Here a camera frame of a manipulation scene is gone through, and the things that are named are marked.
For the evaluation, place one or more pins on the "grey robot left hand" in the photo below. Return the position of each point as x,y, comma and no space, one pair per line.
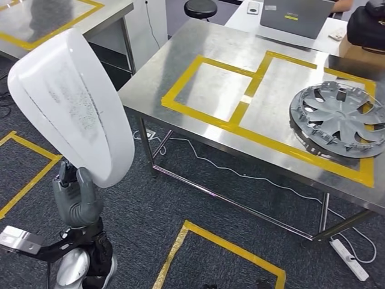
79,203

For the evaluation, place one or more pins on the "white curved plastic part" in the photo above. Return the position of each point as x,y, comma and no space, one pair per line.
75,107

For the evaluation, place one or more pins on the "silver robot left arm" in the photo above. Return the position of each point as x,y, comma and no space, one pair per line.
71,269

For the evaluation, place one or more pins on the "person's forearm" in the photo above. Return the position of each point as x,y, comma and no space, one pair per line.
343,4

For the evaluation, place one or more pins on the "stainless steel workbench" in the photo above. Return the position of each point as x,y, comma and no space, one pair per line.
210,48
105,12

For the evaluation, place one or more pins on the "yellow floor tape square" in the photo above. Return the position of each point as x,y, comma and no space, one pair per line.
30,143

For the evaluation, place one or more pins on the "black round stool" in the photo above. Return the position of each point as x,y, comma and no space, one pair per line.
200,8

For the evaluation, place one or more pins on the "white desk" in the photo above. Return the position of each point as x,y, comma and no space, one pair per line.
240,20

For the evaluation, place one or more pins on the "small white device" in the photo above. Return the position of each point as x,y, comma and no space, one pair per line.
252,8

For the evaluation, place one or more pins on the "grey laptop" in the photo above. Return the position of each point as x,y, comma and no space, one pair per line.
294,20

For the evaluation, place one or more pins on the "grey wheel hubcap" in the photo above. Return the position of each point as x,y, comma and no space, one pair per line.
340,127

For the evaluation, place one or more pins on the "white power strip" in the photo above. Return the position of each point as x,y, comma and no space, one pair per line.
349,259

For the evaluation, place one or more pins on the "white remote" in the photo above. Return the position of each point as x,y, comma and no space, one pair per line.
337,34

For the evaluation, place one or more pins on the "brown cardboard box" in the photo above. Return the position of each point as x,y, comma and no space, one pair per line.
355,56

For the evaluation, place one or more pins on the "black bag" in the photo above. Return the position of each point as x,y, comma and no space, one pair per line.
367,28

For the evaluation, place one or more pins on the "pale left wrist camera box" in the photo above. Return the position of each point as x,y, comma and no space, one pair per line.
21,239

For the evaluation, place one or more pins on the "yellow workbench tape frame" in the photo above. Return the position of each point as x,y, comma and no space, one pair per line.
60,28
240,111

